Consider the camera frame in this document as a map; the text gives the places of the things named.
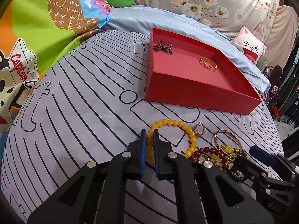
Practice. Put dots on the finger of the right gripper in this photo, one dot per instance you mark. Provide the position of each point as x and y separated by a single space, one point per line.
250 170
262 156

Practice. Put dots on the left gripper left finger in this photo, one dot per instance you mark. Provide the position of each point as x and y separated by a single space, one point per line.
96 192

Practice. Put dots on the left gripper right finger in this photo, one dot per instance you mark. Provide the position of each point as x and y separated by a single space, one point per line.
204 194

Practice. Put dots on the thin gold bangle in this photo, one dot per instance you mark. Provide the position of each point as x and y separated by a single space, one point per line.
229 135

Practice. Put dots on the small gold earring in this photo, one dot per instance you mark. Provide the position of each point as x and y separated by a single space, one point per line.
199 129

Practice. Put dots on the wide gold chain bangle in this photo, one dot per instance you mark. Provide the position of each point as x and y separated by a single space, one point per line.
208 63

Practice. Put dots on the dark beaded bow ornament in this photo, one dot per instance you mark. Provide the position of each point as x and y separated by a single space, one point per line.
161 46

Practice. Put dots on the dark red chair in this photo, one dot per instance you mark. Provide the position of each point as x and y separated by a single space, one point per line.
275 75

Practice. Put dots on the pink cartoon face cushion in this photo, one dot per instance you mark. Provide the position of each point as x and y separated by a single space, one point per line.
249 45

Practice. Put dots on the red cardboard tray box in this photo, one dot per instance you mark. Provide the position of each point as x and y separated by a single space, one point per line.
180 79

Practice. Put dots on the grey floral bedsheet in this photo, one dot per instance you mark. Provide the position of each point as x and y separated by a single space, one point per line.
271 21

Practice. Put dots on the light blue pillow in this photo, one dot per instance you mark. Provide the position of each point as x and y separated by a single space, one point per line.
142 19

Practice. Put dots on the colourful monkey cartoon blanket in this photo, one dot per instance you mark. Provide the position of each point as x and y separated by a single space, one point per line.
34 35

